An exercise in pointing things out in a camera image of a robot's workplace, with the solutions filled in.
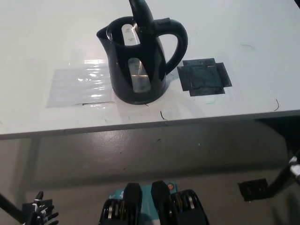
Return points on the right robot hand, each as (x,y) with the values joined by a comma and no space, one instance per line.
(281,179)

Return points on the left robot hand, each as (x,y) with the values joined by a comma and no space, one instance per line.
(38,214)

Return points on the black electric kettle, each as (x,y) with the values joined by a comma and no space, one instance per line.
(122,77)

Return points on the black kettle lid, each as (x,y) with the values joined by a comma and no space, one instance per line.
(143,16)

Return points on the black tape patch on desk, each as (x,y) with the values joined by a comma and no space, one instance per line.
(204,77)

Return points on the clear plastic sheet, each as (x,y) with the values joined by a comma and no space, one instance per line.
(75,89)

